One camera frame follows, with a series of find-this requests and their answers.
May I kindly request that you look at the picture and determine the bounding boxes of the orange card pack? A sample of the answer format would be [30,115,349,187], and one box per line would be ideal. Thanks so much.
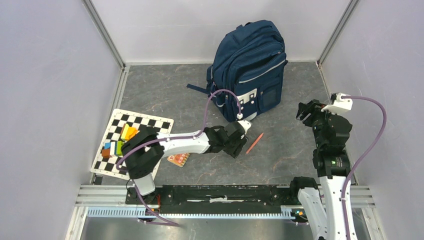
[167,153,191,168]

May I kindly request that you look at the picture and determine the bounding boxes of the purple cable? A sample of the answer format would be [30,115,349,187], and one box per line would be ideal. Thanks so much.
[115,89,244,228]
[340,95,388,240]

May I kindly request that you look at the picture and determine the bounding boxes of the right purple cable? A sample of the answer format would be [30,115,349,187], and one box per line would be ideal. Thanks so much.
[340,95,388,240]

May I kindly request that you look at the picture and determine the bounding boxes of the navy blue backpack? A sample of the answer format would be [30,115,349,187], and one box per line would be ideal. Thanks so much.
[187,20,288,122]

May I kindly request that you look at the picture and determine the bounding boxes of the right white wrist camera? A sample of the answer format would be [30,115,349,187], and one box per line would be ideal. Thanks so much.
[321,92,353,115]

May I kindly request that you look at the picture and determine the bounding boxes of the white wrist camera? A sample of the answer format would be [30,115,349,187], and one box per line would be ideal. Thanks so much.
[236,113,252,134]
[321,92,353,115]

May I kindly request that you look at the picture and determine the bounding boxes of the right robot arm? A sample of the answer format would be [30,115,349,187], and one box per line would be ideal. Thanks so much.
[288,99,357,240]

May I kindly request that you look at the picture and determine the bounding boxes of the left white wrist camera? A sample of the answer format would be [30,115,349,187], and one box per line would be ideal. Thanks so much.
[236,113,252,134]

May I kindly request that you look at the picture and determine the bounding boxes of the checkerboard calibration board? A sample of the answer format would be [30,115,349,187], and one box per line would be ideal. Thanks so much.
[90,108,174,180]

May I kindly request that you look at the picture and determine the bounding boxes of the colourful blocks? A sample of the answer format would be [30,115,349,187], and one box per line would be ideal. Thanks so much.
[101,123,139,159]

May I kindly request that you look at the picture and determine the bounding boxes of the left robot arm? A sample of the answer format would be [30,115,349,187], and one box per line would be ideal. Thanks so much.
[121,120,252,204]

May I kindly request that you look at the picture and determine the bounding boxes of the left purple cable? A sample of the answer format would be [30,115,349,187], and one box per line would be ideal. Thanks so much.
[115,89,244,228]

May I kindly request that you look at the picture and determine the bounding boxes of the orange pencil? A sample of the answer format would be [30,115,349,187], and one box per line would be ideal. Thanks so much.
[245,132,264,154]

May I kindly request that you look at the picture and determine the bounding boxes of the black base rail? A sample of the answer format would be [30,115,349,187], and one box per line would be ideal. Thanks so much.
[143,184,302,214]

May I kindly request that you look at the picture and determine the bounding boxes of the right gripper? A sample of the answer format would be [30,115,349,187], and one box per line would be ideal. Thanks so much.
[296,98,341,148]

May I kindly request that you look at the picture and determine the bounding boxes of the aluminium frame rail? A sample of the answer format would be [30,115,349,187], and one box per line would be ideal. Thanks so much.
[75,185,375,220]

